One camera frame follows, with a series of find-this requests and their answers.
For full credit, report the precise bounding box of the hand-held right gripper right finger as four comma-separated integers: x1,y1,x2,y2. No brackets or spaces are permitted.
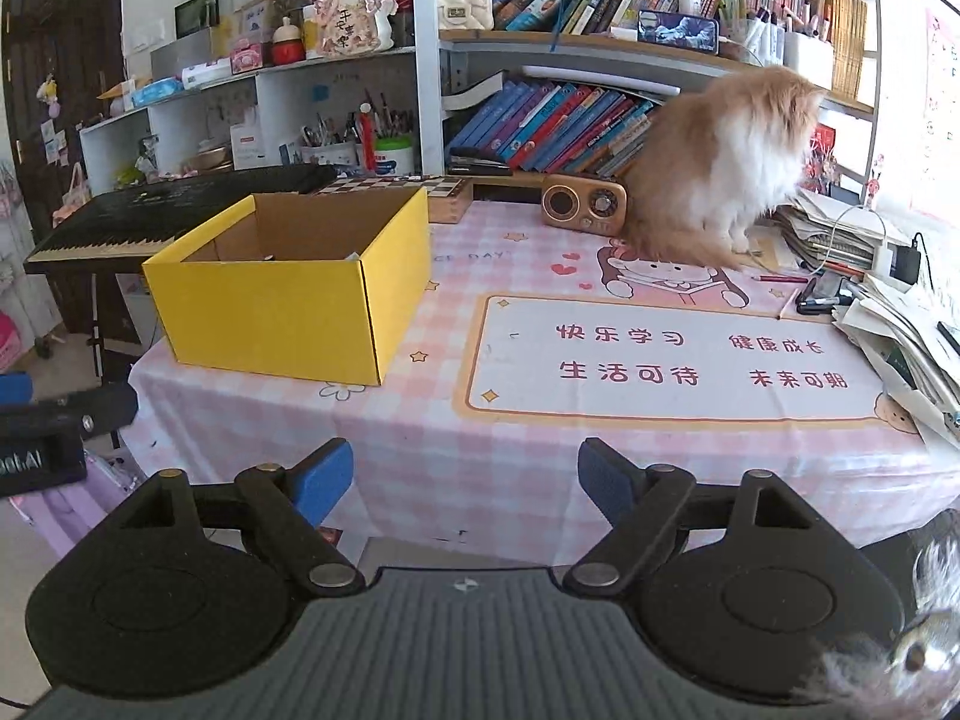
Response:
562,437,860,592

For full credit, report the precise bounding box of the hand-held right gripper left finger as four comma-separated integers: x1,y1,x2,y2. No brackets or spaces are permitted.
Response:
71,439,366,592

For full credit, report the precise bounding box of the yellow cardboard box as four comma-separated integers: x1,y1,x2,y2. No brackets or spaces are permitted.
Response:
142,187,431,387

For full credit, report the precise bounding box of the pink checked cloth desktop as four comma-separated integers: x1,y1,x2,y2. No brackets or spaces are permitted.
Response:
127,199,960,548

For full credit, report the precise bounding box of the pink purple backpack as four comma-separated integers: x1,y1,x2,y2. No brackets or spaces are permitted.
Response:
11,450,147,563

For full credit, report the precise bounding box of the black keyboard stand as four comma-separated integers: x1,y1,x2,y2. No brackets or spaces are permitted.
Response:
82,274,162,383

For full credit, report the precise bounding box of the printed desk mat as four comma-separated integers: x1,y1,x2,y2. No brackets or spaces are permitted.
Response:
454,240,923,436

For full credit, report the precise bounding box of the black electronic keyboard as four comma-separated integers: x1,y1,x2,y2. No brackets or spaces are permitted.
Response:
24,165,338,276

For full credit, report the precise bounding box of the wooden retro radio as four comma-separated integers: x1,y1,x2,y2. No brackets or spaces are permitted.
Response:
541,174,628,236

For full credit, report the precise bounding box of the black marker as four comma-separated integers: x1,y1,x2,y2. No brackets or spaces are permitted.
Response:
795,270,863,314

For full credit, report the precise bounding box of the wooden chessboard box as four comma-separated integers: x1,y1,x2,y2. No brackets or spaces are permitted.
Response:
315,174,475,224

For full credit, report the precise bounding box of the white carton with red label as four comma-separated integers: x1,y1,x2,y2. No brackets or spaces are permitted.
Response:
229,120,262,170

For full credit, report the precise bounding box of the pile of papers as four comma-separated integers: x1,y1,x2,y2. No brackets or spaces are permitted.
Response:
776,187,960,451

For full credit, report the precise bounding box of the grey fluffy pompom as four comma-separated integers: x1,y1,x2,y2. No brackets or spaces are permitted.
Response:
814,510,960,720

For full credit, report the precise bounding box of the blue wet wipes pack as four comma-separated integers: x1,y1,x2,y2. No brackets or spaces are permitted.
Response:
131,79,183,107

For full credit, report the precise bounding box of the pen holder with pens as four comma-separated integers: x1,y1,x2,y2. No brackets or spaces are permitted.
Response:
302,111,361,166

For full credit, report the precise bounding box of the white tub with green lid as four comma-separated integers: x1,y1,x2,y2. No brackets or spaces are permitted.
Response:
375,136,415,177

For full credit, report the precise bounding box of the fluffy orange white cat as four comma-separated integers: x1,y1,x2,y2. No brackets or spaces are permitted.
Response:
624,66,826,271

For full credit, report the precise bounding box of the row of blue red books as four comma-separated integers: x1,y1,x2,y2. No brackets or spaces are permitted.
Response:
448,79,661,179

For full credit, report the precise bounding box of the dark wooden door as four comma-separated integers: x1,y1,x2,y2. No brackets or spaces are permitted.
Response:
0,0,125,241

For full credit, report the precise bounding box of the black power adapter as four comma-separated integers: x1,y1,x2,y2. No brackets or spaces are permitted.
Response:
892,232,923,284

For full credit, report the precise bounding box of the white light bar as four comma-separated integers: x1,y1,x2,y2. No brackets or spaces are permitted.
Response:
523,64,683,98

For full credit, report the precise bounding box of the white shelf unit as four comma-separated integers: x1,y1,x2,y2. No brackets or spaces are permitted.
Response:
79,0,451,181

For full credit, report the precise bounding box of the red round jar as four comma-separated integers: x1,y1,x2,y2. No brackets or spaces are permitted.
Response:
271,17,307,66

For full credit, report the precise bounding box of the wooden bookshelf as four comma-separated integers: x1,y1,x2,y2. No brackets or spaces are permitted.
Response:
435,0,878,188

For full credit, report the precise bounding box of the phone with lit screen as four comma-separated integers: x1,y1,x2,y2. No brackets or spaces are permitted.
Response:
637,10,721,55

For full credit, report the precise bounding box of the white cosmetics holder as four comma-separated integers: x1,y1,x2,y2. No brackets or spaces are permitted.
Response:
784,30,835,87

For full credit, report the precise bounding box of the white cable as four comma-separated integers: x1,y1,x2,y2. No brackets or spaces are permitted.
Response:
821,202,893,271

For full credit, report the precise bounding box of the black picture frame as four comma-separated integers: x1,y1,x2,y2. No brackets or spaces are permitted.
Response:
174,0,220,38

